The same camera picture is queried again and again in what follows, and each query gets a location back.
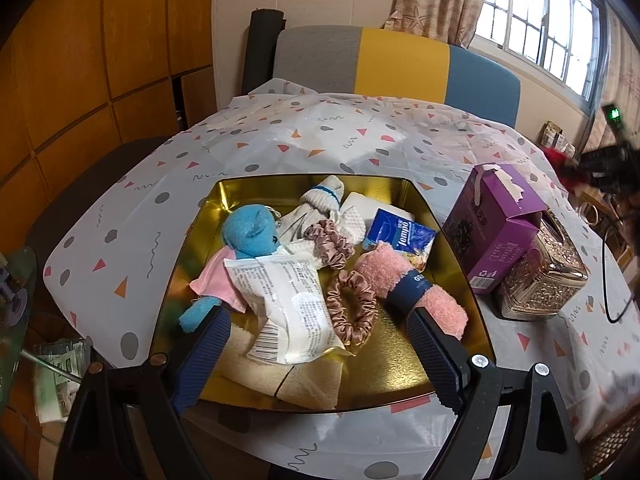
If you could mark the green white paper packets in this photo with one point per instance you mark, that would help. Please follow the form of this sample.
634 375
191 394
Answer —
55 385

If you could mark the dark grey bedside bench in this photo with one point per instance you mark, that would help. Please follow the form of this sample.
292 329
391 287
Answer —
90 195

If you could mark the white knit glove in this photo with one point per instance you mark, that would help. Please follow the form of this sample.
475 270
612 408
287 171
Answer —
325 192

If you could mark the cream elastic bandage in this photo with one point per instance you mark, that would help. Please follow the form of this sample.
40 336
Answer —
310 380

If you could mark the round glass table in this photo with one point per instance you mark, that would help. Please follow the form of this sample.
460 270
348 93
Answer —
15 350

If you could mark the ornate gold tissue box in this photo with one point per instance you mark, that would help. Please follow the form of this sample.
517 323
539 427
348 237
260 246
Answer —
545 275

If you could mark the grey yellow blue headboard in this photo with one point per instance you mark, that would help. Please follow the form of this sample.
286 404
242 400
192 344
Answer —
400 65

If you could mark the white product box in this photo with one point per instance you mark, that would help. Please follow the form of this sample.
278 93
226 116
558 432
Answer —
566 146

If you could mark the wooden wardrobe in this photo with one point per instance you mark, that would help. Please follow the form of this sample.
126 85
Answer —
100 60

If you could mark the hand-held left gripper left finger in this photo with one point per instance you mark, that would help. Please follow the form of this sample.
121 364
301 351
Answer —
200 360

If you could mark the white patterned bed sheet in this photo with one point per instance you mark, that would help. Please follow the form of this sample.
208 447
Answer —
350 130

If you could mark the gold rectangular tin box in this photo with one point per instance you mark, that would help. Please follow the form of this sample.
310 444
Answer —
400 360

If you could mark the barred window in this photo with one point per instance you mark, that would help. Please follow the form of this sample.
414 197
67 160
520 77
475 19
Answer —
540 25

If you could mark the blue plush toy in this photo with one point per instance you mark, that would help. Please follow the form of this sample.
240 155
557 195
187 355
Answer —
250 232

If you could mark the blue pocket tissue packet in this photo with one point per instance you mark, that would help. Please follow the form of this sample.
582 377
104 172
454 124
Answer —
395 232

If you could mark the white waffle cloth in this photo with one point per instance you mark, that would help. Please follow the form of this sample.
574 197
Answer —
357 210

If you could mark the black rolled mat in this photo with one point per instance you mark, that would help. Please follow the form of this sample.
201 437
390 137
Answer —
262 50

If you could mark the dusty mauve satin scrunchie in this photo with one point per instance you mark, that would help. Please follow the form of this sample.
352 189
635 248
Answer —
332 255

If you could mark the white plastic packet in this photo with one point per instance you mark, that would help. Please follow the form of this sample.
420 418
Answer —
295 310

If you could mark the rose pink satin scrunchie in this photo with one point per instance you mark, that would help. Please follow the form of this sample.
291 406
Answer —
350 305

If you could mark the pink fuzzy sock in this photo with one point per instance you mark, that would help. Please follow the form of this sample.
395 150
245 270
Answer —
385 267

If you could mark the purple cardboard tissue box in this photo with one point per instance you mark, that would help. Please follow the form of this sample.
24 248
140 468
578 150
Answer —
490 255

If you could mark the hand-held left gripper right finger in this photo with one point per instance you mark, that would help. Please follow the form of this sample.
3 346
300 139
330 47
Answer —
435 355

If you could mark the small brown carton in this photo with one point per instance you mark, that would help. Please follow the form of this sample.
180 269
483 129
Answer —
551 132

